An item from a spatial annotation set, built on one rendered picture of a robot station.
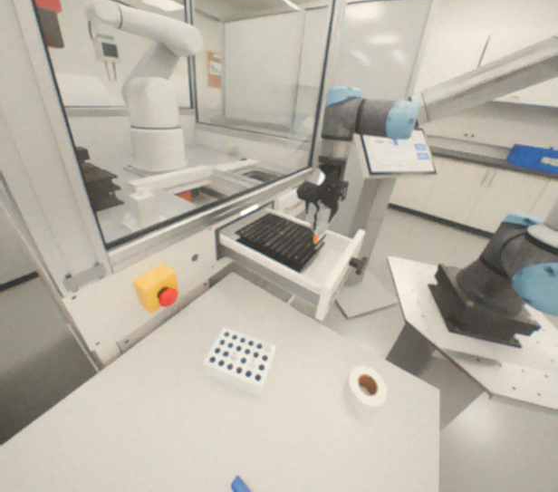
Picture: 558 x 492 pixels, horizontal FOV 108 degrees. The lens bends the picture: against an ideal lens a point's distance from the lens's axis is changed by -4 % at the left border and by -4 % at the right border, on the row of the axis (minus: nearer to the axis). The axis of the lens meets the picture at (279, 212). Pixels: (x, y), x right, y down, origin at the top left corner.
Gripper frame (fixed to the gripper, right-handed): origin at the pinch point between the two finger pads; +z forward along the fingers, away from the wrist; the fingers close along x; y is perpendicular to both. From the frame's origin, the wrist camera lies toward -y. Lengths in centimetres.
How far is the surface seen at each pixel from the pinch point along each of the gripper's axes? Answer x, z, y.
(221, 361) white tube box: -1.7, 16.3, -33.8
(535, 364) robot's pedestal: -56, 20, 16
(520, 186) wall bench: -90, 15, 296
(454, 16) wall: 32, -169, 345
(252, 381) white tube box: -9.0, 16.0, -32.4
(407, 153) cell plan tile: 0, -15, 96
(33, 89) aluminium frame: 17, -29, -47
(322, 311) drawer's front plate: -12.0, 9.9, -14.6
